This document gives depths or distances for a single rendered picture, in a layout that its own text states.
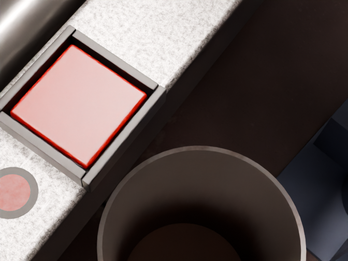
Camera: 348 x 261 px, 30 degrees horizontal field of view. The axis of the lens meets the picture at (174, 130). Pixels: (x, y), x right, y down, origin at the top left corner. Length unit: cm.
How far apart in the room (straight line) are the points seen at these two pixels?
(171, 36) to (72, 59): 7
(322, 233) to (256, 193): 34
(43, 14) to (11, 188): 12
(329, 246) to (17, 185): 102
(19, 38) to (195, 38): 11
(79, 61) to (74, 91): 2
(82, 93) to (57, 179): 5
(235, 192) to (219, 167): 8
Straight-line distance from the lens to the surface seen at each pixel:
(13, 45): 44
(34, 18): 44
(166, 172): 104
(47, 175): 39
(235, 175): 105
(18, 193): 39
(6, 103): 40
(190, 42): 43
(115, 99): 39
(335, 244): 136
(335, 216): 138
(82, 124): 39
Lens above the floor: 129
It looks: 67 degrees down
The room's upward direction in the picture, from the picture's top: 8 degrees clockwise
